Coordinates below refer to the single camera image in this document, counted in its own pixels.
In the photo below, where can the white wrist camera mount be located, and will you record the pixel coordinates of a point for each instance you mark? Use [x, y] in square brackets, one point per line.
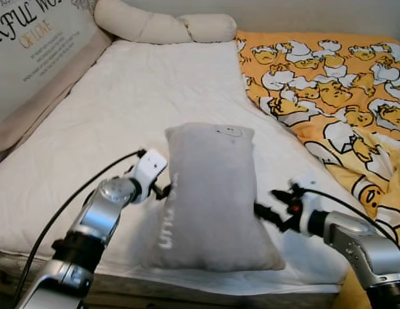
[150, 168]
[310, 222]

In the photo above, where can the yellow cartoon print blanket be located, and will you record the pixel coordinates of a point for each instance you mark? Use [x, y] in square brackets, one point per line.
[328, 84]

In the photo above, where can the grey wall art with lettering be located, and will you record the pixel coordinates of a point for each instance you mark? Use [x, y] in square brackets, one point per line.
[32, 58]

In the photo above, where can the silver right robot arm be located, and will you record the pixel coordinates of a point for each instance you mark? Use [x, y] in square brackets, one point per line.
[361, 238]

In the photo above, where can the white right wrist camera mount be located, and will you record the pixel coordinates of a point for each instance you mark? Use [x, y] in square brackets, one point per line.
[310, 222]

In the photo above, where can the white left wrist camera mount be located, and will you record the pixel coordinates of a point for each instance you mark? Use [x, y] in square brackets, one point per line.
[150, 168]

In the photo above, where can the white quilted bed sheet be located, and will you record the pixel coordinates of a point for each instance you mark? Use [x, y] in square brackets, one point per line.
[154, 84]

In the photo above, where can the beige patterned mattress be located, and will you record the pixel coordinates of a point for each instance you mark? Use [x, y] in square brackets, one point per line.
[187, 296]

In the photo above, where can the grey lettered pillow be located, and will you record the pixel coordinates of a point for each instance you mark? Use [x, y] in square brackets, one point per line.
[212, 193]

